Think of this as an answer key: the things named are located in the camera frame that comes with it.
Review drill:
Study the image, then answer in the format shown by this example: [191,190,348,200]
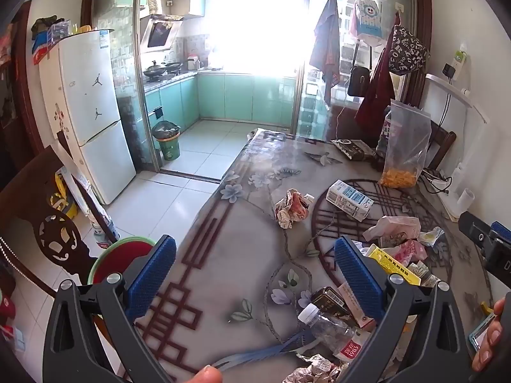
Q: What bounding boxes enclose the small water bottle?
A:
[93,223,111,249]

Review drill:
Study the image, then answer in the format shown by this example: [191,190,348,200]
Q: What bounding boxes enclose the white wall shelf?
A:
[425,72,490,124]

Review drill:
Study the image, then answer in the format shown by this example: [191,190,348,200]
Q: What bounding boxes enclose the white milk carton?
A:
[326,179,375,223]

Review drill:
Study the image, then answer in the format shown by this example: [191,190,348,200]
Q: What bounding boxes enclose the brown cardboard box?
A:
[337,282,377,330]

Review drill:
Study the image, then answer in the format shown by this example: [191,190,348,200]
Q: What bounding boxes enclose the teal kitchen cabinets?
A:
[144,72,298,140]

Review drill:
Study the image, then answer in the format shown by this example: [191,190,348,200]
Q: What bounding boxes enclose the plain wooden chair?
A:
[423,122,456,172]

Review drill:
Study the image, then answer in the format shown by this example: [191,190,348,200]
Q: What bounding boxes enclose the purple label bottle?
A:
[375,106,394,158]

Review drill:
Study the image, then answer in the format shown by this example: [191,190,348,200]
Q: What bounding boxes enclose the white and yellow snack packet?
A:
[417,227,446,248]

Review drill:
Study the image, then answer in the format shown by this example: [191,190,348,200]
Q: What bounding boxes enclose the person's left hand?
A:
[187,365,223,383]

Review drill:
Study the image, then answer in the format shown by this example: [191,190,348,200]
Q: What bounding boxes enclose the yellow snack box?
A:
[366,244,422,287]

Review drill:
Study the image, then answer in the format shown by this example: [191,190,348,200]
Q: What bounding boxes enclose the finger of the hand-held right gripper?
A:
[490,221,511,245]
[458,211,495,249]

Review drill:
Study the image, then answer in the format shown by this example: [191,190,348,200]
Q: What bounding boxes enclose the clear plastic wrapper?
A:
[362,215,422,248]

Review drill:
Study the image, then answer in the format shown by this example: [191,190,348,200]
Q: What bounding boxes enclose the white power strip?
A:
[419,168,453,197]

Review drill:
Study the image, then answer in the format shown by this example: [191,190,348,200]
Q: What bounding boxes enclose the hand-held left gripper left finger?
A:
[42,235,178,383]

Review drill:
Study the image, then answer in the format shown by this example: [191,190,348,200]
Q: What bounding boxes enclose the clear plastic bottle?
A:
[297,303,372,362]

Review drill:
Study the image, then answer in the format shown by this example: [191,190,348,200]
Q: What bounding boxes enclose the person's right hand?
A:
[471,298,511,372]

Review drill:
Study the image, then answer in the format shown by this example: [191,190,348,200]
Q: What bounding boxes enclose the cartoon hanging bag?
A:
[349,0,384,46]

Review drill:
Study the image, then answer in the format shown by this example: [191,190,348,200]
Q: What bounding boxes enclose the pink plastic wrapper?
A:
[389,239,429,266]

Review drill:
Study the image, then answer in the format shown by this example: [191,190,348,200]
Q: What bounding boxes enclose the carved dark wooden chair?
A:
[0,146,108,300]

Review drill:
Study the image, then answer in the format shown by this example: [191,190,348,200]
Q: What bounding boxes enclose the range hood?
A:
[141,14,185,52]

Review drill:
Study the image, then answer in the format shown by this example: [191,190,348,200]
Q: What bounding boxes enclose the crumpled red-white wrapper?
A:
[275,189,315,230]

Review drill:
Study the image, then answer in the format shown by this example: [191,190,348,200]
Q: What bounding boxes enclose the black wok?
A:
[144,61,168,78]

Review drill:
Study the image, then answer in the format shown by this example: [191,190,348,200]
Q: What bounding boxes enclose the yellow bag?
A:
[48,176,78,220]

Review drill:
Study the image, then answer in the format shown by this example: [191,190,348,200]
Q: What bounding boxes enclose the green kitchen waste bin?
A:
[152,121,181,161]

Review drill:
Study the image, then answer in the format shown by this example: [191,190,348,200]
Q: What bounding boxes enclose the blue hanging towel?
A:
[309,0,340,106]

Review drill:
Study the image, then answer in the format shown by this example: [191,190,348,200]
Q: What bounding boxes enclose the white cup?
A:
[455,189,476,212]

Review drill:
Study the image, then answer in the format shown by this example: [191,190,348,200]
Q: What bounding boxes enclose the dark snack packet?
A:
[331,139,378,161]

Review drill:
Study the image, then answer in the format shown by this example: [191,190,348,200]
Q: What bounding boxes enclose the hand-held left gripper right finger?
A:
[333,235,472,383]

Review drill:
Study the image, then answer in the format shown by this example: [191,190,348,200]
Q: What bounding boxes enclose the dark red garment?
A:
[355,12,404,138]

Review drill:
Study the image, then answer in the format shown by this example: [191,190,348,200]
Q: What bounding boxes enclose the blue cased device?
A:
[468,313,498,352]

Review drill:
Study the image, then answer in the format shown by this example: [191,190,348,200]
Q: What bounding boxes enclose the clear bag of orange snacks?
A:
[378,100,432,190]

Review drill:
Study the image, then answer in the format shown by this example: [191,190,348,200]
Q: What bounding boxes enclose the dark patterned bag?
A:
[386,25,430,76]

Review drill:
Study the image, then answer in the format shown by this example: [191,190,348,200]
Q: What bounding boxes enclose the white refrigerator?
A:
[39,29,137,205]

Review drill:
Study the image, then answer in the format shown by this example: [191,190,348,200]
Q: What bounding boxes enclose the black shoulder bag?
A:
[347,65,372,97]

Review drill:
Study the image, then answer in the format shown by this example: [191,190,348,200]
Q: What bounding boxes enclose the red basin with green rim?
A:
[87,237,158,287]

